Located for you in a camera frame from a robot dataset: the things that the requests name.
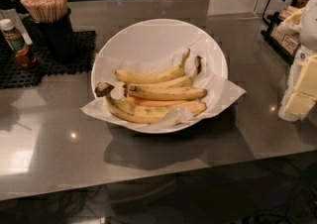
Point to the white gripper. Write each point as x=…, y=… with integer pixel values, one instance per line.
x=310, y=25

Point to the yellow banana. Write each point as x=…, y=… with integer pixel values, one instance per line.
x=164, y=93

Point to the white bowl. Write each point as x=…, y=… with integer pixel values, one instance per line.
x=159, y=28

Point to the orange-tinted banana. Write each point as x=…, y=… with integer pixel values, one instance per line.
x=149, y=102

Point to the front banana with dark stem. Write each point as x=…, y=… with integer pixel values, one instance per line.
x=142, y=114

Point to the white paper liner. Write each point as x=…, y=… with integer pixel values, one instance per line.
x=149, y=55

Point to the black cup holder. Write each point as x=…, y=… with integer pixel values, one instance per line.
x=58, y=36

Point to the wooden stir sticks bundle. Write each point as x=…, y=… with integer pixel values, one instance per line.
x=46, y=11

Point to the brown sauce bottle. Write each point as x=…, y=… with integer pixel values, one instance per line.
x=22, y=52

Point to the black rubber mesh mat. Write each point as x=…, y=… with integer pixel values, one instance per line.
x=12, y=76

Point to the black wire condiment rack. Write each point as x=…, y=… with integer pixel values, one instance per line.
x=285, y=44

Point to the white flat utensil handle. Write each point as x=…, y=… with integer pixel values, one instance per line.
x=15, y=18

